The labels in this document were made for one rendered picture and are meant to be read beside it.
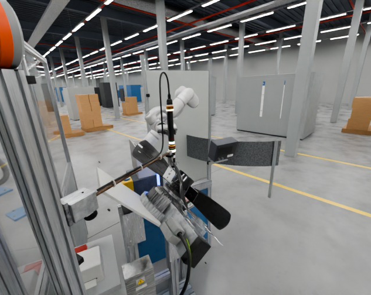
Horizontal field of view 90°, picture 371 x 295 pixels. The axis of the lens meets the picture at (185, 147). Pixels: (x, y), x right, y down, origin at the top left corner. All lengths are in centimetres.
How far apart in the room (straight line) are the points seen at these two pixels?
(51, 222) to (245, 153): 262
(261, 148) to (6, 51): 282
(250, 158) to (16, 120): 276
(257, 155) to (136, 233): 228
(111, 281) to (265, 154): 251
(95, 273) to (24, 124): 78
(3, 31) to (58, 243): 55
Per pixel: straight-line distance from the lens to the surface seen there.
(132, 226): 108
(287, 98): 693
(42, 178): 63
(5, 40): 57
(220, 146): 175
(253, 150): 295
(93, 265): 111
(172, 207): 105
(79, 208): 73
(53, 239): 73
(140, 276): 120
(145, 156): 107
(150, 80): 295
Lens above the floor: 175
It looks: 18 degrees down
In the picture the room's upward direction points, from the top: 2 degrees counter-clockwise
